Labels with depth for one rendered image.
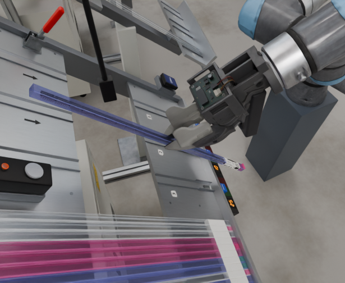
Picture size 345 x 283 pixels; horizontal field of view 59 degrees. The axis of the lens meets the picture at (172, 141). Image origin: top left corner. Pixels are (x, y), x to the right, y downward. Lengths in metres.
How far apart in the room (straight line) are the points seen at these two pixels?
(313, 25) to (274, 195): 1.25
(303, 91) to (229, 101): 0.80
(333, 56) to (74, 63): 0.54
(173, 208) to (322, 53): 0.39
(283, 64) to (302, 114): 0.78
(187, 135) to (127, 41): 0.65
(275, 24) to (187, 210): 0.40
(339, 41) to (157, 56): 1.81
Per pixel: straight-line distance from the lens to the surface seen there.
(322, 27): 0.47
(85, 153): 0.99
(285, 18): 0.60
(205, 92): 0.46
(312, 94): 1.23
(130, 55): 1.13
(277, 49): 0.46
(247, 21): 0.62
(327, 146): 1.91
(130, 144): 1.71
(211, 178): 0.79
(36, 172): 0.44
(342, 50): 0.48
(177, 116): 0.52
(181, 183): 0.70
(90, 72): 0.79
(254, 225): 1.55
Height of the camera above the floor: 1.43
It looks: 56 degrees down
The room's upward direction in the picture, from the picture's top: straight up
